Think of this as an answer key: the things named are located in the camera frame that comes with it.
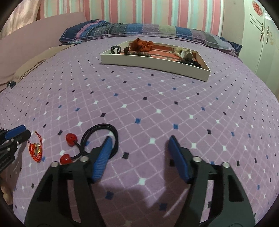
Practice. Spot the pink headboard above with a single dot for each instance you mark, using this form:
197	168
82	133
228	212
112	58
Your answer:
32	39

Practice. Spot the white decorated wardrobe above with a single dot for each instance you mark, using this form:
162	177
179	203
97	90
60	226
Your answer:
260	44

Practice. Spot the patchwork blue purple pillow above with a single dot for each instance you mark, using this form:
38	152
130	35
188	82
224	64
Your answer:
97	29

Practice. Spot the left hand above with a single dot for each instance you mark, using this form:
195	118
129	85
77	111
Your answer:
7	194

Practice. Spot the white jewelry tray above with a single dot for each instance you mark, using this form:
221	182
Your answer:
162	58

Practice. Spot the beige folded blanket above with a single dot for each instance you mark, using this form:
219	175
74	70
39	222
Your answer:
31	64

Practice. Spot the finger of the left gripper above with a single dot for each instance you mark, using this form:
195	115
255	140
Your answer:
21	138
14	132

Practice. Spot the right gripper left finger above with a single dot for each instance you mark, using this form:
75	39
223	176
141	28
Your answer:
64	196

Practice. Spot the pink patterned curtain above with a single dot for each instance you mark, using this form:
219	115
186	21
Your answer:
24	14

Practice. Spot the purple diamond pattern bedspread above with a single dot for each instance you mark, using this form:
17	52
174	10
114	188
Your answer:
232	117

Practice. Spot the orange fabric scrunchie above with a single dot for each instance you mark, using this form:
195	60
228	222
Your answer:
139	45

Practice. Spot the black plastic hair claw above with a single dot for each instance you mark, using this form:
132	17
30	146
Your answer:
116	49

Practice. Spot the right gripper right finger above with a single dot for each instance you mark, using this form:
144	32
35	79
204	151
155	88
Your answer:
229	204

